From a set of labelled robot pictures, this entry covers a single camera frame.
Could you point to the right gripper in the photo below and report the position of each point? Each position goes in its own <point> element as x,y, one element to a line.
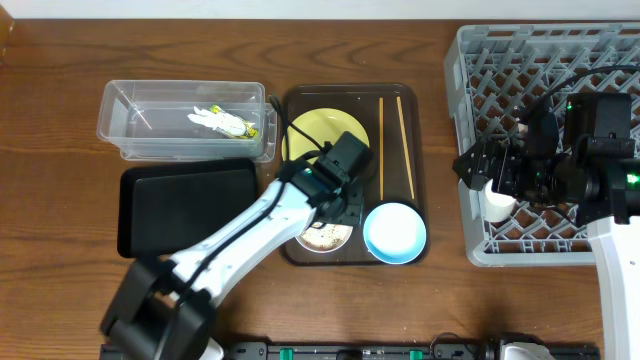
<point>511,155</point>

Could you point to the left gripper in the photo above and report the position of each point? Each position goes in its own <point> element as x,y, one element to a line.
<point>347,211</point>

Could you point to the white bowl with crumbs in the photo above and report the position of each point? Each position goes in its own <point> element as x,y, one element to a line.
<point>324,238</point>

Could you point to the white cup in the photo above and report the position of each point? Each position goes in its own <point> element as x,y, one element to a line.
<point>497,207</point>

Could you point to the green orange snack wrapper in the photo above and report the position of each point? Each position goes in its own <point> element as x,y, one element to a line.
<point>232,125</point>

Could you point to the white tissue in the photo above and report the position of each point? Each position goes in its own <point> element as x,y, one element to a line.
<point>202,117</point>

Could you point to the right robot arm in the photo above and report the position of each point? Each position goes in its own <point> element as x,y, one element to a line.
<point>588,162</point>

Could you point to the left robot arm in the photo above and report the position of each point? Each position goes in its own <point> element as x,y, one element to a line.
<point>166,309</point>

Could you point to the grey dishwasher rack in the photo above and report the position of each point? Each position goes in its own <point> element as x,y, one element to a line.
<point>490,71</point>

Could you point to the light blue bowl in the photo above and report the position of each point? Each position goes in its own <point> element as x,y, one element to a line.
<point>395,233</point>

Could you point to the yellow round plate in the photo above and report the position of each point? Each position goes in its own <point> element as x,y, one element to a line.
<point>323,125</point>

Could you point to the dark brown serving tray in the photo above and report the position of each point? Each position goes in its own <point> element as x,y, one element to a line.
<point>362,102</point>

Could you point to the left wooden chopstick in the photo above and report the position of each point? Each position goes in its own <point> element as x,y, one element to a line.
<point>381,148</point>

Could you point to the wooden chopstick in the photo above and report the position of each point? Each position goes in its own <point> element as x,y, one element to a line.
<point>381,148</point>
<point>405,147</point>

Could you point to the right wooden chopstick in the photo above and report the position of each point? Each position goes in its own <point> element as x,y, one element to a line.
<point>405,147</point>

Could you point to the black plastic tray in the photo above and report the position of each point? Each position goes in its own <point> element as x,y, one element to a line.
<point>167,208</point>

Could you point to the clear plastic bin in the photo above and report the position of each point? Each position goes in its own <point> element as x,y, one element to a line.
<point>147,120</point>

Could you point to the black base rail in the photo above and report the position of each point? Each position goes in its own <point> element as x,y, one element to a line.
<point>446,346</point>

